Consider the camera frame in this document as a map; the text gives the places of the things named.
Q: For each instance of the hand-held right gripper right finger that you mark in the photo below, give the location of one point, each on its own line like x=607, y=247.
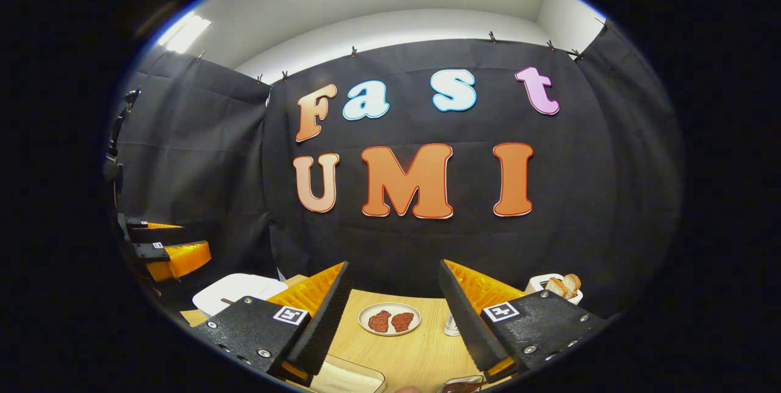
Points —
x=467, y=326

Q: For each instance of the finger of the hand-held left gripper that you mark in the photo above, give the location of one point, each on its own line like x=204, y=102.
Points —
x=183, y=259
x=152, y=231

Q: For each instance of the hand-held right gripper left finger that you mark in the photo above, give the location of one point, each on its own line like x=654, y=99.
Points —
x=326, y=326

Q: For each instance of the clear tray of white rice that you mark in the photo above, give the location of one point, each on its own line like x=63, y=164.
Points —
x=351, y=378

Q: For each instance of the brown wooden spoon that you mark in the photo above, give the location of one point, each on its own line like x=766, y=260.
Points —
x=464, y=385

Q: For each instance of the white rice cooker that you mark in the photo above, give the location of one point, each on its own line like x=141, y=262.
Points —
x=238, y=289

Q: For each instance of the white green-label drink bottle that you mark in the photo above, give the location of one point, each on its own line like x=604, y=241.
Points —
x=451, y=326

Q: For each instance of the red meat piece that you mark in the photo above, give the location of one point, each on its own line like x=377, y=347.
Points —
x=403, y=321
x=379, y=321

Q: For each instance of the white round plate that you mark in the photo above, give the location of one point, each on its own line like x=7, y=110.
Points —
x=390, y=306

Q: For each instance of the cream white toaster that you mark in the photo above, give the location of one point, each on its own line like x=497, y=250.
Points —
x=537, y=286

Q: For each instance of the toast bread slice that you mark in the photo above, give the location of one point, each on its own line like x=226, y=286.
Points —
x=573, y=283
x=556, y=288

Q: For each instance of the ceiling light panel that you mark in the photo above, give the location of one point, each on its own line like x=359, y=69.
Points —
x=183, y=33

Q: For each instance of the black backdrop cloth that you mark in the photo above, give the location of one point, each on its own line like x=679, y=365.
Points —
x=579, y=198

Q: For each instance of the row of small cloth clips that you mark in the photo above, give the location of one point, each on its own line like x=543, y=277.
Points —
x=352, y=51

